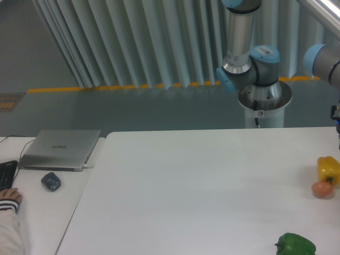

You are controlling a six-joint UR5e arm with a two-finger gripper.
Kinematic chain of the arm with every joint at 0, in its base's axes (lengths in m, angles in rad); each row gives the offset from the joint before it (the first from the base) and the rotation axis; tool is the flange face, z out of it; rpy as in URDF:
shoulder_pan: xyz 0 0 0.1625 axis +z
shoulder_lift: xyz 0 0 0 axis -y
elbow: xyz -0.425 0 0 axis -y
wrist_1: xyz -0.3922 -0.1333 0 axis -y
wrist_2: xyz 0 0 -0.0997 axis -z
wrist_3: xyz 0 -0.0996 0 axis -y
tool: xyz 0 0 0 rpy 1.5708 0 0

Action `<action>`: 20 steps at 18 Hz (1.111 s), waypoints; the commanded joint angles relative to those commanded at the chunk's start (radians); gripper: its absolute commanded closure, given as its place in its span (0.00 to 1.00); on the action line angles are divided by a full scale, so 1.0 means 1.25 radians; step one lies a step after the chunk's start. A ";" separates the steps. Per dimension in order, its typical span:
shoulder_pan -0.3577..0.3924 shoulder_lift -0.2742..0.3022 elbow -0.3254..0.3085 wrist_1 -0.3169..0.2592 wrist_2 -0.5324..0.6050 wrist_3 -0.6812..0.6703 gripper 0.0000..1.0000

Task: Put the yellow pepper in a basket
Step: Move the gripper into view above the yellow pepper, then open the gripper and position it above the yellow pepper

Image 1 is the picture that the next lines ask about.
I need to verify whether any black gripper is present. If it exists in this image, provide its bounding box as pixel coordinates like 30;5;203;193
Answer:
330;105;340;139

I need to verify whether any yellow bell pepper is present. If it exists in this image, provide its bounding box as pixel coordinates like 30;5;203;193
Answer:
317;156;339;186

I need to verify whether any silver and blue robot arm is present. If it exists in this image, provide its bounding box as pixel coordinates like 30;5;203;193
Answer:
216;1;339;129

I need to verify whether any forearm in cream sleeve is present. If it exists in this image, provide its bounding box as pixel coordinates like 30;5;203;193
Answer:
1;199;24;255

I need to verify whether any green bell pepper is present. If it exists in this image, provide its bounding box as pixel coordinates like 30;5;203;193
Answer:
275;233;316;255

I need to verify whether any person's hand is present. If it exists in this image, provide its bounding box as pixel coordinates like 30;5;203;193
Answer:
0;188;23;204

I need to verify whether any brown egg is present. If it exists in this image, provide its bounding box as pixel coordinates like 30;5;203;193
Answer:
311;181;333;198

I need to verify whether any pleated grey curtain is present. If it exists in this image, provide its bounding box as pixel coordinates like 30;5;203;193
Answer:
34;1;339;88

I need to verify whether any silver closed laptop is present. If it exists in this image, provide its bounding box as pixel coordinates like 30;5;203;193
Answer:
18;130;100;172

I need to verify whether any dark grey computer mouse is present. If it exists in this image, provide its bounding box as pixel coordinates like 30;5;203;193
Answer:
41;172;62;192

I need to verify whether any black keyboard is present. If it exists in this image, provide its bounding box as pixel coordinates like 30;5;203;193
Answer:
0;160;18;191

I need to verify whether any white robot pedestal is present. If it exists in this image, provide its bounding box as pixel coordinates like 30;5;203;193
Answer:
238;80;292;129

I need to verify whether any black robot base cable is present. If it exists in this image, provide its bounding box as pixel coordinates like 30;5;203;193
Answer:
252;99;261;129

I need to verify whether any aluminium frame beam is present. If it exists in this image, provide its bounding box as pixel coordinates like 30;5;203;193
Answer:
299;0;339;27

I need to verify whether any black laptop cable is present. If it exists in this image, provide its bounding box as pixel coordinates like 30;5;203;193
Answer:
0;134;37;189

